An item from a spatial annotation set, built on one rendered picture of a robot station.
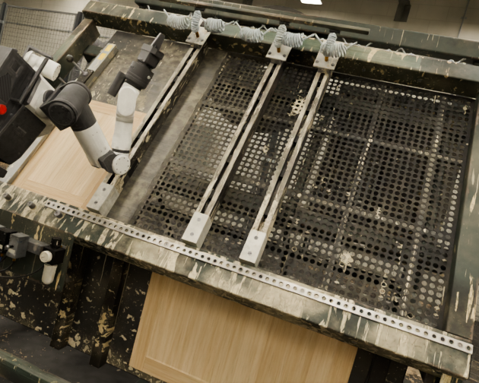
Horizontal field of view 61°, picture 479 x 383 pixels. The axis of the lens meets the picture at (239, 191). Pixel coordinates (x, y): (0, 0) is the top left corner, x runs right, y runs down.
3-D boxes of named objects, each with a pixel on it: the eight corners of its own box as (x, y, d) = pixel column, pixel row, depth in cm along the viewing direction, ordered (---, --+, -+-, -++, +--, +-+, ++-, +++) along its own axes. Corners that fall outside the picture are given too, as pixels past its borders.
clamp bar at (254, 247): (236, 263, 154) (228, 235, 134) (322, 56, 209) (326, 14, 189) (261, 272, 152) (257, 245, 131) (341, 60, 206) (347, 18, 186)
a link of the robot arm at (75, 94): (88, 133, 137) (68, 97, 129) (64, 137, 139) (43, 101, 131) (99, 115, 146) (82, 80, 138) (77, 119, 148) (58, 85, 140)
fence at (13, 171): (3, 185, 185) (-2, 180, 182) (110, 49, 229) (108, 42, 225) (11, 188, 184) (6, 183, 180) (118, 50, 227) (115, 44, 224)
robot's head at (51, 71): (48, 80, 146) (60, 61, 149) (20, 67, 144) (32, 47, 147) (50, 88, 152) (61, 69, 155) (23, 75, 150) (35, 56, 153)
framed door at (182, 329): (131, 363, 185) (128, 365, 183) (160, 248, 181) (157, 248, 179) (326, 451, 161) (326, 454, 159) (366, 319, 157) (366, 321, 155)
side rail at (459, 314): (435, 339, 140) (445, 331, 130) (470, 108, 190) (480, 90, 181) (460, 347, 138) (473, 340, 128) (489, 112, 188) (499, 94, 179)
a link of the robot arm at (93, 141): (111, 185, 152) (84, 134, 138) (91, 176, 159) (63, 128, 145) (134, 167, 158) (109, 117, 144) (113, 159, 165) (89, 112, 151)
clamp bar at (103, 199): (88, 213, 172) (62, 182, 152) (203, 35, 227) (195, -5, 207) (109, 219, 170) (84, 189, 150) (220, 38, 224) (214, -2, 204)
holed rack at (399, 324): (44, 206, 171) (44, 205, 170) (49, 200, 172) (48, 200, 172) (471, 354, 126) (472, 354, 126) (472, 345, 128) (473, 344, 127)
